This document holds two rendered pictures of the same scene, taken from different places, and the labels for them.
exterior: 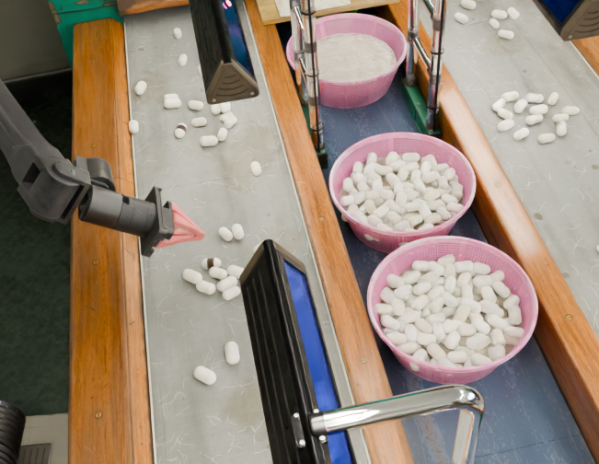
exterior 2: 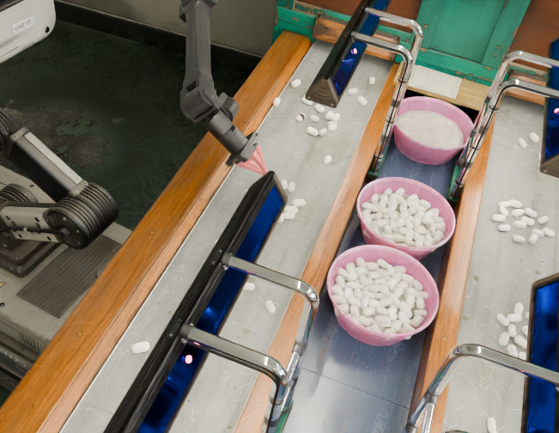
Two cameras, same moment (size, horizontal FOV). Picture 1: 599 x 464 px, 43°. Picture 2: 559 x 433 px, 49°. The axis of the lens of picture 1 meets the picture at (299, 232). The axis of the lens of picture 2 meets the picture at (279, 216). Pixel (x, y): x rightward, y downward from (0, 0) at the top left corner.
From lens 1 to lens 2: 38 cm
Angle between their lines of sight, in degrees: 13
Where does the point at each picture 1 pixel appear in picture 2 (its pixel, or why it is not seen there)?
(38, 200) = (186, 101)
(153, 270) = (232, 180)
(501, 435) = (362, 380)
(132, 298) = (209, 187)
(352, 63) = (432, 134)
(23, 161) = (191, 77)
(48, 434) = not seen: hidden behind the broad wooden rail
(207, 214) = (282, 169)
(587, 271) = (481, 324)
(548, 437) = (388, 399)
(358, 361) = not seen: hidden behind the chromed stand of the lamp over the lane
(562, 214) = (493, 285)
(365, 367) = not seen: hidden behind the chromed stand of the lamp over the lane
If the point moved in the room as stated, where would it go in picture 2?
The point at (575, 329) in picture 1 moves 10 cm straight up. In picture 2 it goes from (444, 346) to (458, 320)
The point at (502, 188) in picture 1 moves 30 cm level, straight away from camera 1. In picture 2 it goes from (464, 249) to (525, 201)
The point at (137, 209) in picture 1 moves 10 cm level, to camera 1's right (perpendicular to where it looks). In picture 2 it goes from (236, 136) to (272, 151)
